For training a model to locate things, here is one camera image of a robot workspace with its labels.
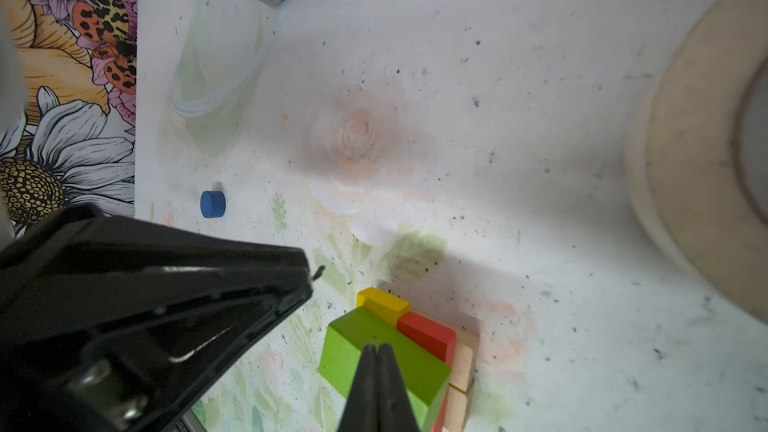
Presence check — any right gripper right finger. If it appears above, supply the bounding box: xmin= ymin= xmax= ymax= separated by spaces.
xmin=377 ymin=344 xmax=420 ymax=432

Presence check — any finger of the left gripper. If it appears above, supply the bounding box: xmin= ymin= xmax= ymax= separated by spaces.
xmin=1 ymin=205 xmax=312 ymax=336
xmin=1 ymin=287 xmax=312 ymax=431

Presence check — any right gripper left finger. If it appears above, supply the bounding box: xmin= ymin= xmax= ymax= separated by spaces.
xmin=337 ymin=345 xmax=378 ymax=432

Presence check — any green wood block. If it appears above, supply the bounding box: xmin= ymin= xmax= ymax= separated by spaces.
xmin=319 ymin=308 xmax=452 ymax=431

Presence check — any natural wood block 31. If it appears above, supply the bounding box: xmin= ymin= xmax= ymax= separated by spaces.
xmin=440 ymin=383 xmax=475 ymax=432

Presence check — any red wood block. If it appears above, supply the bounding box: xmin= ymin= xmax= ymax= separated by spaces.
xmin=397 ymin=312 xmax=457 ymax=431

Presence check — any yellow wood block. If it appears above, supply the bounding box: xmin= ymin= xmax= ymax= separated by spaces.
xmin=356 ymin=287 xmax=410 ymax=328

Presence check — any natural wood block 51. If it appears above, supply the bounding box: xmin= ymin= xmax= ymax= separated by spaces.
xmin=450 ymin=327 xmax=480 ymax=392

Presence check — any dark blue round block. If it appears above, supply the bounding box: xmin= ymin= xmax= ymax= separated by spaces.
xmin=199 ymin=190 xmax=227 ymax=219

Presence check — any clear plastic lid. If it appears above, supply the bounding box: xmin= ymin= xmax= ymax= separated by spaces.
xmin=170 ymin=0 xmax=279 ymax=157

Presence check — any masking tape roll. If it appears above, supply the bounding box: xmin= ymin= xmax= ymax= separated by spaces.
xmin=625 ymin=0 xmax=767 ymax=321

